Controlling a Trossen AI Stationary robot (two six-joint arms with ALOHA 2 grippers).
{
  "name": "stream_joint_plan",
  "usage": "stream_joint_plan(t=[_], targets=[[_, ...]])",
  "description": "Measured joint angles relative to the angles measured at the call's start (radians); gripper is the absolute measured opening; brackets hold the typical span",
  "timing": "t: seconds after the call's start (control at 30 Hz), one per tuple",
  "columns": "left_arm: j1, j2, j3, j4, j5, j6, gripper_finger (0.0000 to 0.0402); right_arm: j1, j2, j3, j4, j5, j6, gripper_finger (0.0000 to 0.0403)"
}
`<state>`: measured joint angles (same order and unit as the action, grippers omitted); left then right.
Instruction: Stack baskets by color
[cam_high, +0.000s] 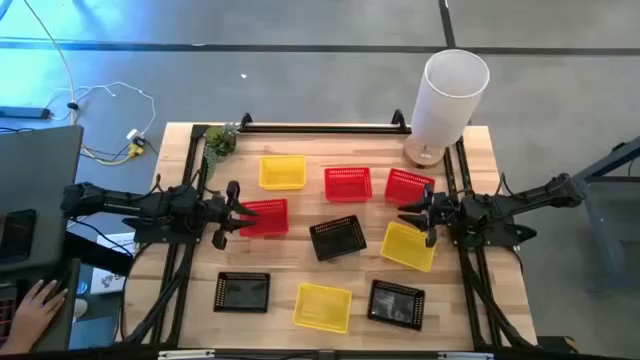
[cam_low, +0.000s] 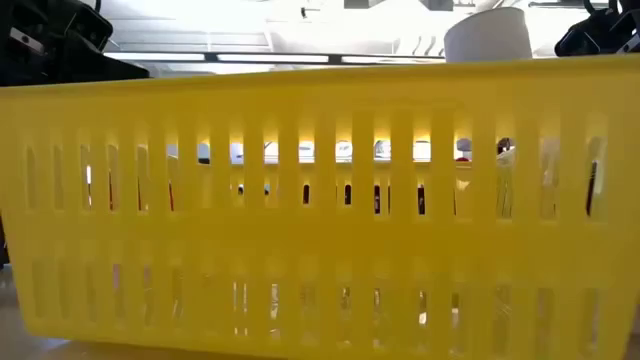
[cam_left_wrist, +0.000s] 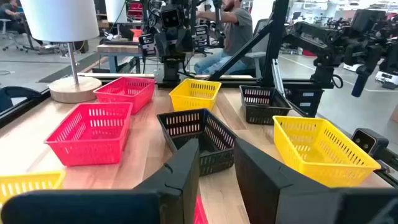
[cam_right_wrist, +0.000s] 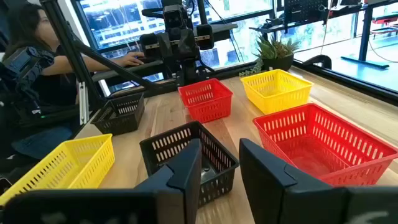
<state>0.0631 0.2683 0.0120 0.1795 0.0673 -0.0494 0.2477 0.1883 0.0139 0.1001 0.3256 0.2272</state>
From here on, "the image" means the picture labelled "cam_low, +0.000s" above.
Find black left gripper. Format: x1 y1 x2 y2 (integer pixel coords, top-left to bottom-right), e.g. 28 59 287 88
0 0 150 88

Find yellow slotted plastic basket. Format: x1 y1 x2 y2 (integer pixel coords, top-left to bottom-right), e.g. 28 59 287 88
0 53 640 360

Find white cylindrical table lamp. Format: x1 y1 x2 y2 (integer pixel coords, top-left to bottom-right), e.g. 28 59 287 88
443 6 534 65

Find linear ceiling light bar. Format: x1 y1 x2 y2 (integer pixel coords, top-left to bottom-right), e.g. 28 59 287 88
102 51 446 65

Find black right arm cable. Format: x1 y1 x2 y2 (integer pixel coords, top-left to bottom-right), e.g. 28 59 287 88
582 0 621 16

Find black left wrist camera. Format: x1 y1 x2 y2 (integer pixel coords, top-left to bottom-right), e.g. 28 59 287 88
64 0 114 51

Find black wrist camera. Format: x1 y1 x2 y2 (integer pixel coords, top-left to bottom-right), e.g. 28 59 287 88
553 27 601 58
64 0 114 51

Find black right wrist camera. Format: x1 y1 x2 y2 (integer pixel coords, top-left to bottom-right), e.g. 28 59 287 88
553 27 601 58

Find ceiling track rail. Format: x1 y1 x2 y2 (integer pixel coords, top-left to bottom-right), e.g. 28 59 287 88
528 1 617 9

